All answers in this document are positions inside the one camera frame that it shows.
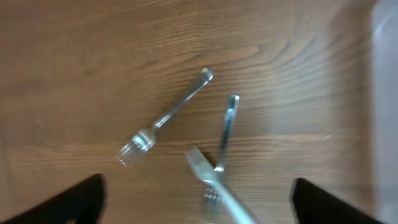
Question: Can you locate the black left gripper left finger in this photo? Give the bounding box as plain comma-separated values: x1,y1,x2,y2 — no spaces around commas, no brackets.
1,174,106,224

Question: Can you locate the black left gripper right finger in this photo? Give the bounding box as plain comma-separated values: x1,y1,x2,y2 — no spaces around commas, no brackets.
290,178,382,224

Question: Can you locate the silver metal fork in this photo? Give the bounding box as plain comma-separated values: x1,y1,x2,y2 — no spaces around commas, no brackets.
203,95,239,219
116,67,214,167

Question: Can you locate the white plastic fork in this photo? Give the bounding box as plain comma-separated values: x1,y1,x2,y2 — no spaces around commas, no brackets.
185,147,259,224

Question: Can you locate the left clear plastic container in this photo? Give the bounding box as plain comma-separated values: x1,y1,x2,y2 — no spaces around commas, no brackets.
372,1,397,223

